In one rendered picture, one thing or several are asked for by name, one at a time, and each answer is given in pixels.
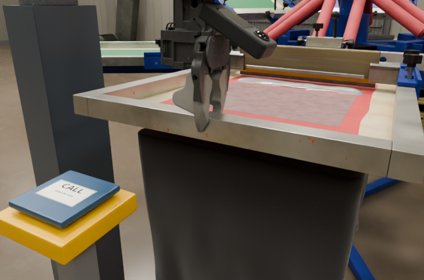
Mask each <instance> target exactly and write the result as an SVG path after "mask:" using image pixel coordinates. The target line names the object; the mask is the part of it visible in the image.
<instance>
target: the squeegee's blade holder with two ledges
mask: <svg viewBox="0 0 424 280"><path fill-rule="evenodd" d="M246 68H247V69H260V70H268V71H281V72H288V73H302V74H314V75H322V76H335V77H342V78H356V79H364V77H365V75H362V74H348V73H334V72H327V71H313V70H305V69H291V68H283V67H269V66H255V65H246Z"/></svg>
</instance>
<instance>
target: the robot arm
mask: <svg viewBox="0 0 424 280"><path fill-rule="evenodd" d="M18 1H19V5H20V6H65V5H78V0H18ZM173 2H174V22H173V23H171V24H170V23H168V24H170V27H168V24H167V25H166V29H165V30H161V65H165V66H170V67H172V68H174V69H187V67H189V68H191V72H189V73H188V74H187V76H186V81H185V86H184V87H183V88H182V89H180V90H177V91H175V92H174V93H173V95H172V101H173V103H174V104H175V105H176V106H178V107H180V108H183V109H184V110H186V111H188V112H190V113H192V114H194V120H195V123H196V128H197V131H198V132H203V131H204V128H205V127H206V126H207V124H208V122H209V108H210V105H212V106H213V111H212V112H218V113H223V108H224V105H225V100H226V97H227V91H228V84H229V79H230V46H229V40H230V41H231V42H233V43H234V44H235V45H237V46H238V47H240V48H241V49H242V50H244V51H245V52H246V53H248V54H249V55H250V56H252V57H253V58H255V59H263V58H266V57H270V56H271V55H272V54H273V52H274V50H275V48H276V47H277V43H276V42H275V41H274V40H273V39H271V38H270V37H269V36H268V35H267V34H266V33H265V32H263V31H260V30H258V29H257V28H256V27H254V26H252V25H251V24H250V23H248V22H247V21H245V20H244V19H243V18H241V17H240V16H238V15H237V14H235V13H234V12H233V11H231V10H230V9H228V8H227V7H225V6H224V5H222V4H221V3H215V0H173ZM172 24H174V27H171V26H172Z"/></svg>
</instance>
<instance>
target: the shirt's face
mask: <svg viewBox="0 0 424 280"><path fill-rule="evenodd" d="M141 132H143V133H147V134H152V135H156V136H161V137H167V138H170V139H176V140H179V141H185V142H189V143H194V144H200V145H203V146H209V147H212V148H218V149H224V150H227V151H233V152H236V153H242V154H245V155H251V156H256V157H260V158H265V159H269V160H274V161H280V162H283V163H289V164H292V165H298V166H304V167H307V168H313V169H316V170H322V171H325V172H331V173H336V174H340V175H345V176H349V177H356V176H358V175H359V173H360V172H356V171H353V170H347V169H343V168H337V167H334V166H328V165H322V164H318V163H313V162H309V161H303V160H298V159H294V158H288V157H285V156H279V155H273V154H269V153H263V152H260V151H254V150H251V149H245V148H239V147H235V146H230V145H226V144H220V143H214V142H211V141H205V140H202V139H196V138H192V137H186V136H181V135H177V134H171V133H167V132H162V131H156V130H153V129H147V128H144V129H142V130H141Z"/></svg>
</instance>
